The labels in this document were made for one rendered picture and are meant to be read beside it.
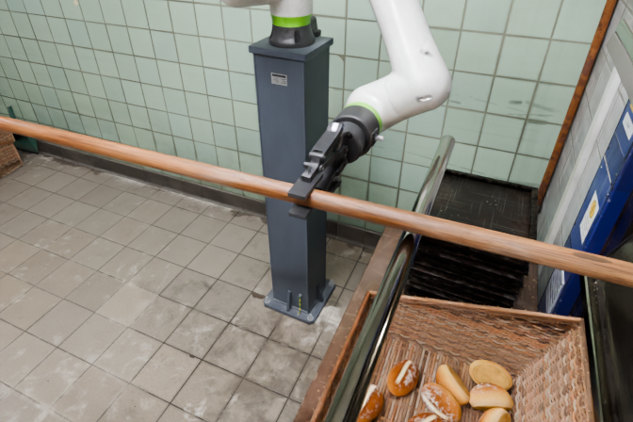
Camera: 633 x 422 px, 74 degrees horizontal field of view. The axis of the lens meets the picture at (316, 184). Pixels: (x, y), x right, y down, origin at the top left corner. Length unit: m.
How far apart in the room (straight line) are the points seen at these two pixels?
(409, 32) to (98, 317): 1.85
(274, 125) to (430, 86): 0.75
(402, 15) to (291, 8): 0.52
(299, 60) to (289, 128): 0.24
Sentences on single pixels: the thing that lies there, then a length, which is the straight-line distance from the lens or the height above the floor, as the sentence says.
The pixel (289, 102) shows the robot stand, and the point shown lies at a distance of 1.41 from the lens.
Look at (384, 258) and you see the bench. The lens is 1.46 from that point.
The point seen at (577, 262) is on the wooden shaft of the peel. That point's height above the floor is 1.21.
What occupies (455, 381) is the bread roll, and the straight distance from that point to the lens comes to 1.13.
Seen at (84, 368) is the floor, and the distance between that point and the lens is 2.10.
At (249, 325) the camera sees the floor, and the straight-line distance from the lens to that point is 2.02.
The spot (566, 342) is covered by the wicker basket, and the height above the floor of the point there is 0.80.
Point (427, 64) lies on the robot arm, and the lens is 0.87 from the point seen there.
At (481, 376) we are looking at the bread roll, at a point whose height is 0.63.
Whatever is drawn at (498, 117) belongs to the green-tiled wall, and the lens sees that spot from 1.87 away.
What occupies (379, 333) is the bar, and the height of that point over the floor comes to 1.17.
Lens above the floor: 1.59
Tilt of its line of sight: 34 degrees down
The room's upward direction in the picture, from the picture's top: straight up
